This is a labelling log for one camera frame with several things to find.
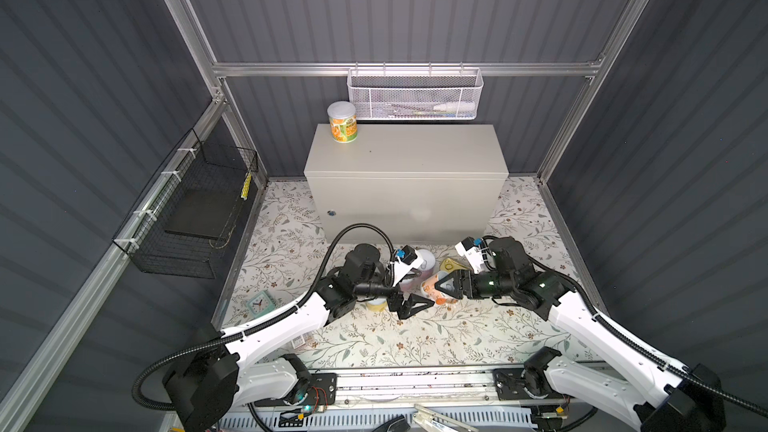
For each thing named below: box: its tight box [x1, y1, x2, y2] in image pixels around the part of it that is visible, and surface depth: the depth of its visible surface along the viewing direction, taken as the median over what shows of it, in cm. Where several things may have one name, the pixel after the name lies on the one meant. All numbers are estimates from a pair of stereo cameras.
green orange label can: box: [327, 100, 358, 144], surface depth 80 cm
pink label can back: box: [416, 249, 436, 281], surface depth 92 cm
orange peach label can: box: [421, 274, 458, 305], surface depth 74 cm
